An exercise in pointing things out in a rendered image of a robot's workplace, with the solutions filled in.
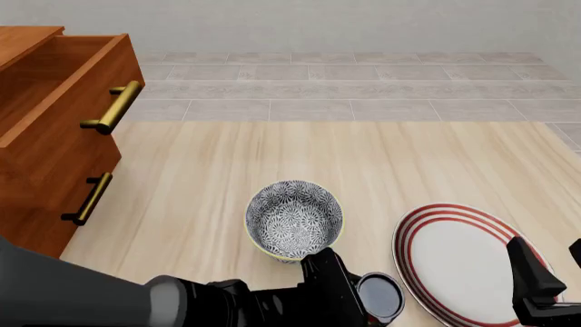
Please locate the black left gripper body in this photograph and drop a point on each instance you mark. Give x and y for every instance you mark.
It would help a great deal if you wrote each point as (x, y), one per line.
(329, 293)

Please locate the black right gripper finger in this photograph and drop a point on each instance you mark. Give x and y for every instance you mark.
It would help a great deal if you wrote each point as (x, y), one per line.
(577, 252)
(531, 276)

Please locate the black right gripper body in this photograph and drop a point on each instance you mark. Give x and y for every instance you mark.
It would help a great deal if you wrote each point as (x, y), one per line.
(549, 313)

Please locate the grey and black left robot arm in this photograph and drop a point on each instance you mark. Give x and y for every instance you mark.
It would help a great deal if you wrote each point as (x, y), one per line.
(68, 293)

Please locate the closed wooden drawer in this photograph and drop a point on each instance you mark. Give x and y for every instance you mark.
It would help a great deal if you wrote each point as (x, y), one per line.
(55, 235)

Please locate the open wooden drawer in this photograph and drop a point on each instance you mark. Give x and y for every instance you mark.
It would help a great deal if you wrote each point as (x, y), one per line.
(59, 143)

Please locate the wooden cabinet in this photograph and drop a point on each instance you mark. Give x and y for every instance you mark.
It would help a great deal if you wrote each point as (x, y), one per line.
(22, 41)

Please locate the white plate with red rings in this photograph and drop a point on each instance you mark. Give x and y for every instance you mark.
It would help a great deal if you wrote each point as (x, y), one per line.
(454, 259)

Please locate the blue-white patterned bowl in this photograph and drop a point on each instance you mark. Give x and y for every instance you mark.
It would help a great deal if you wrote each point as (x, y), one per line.
(295, 221)

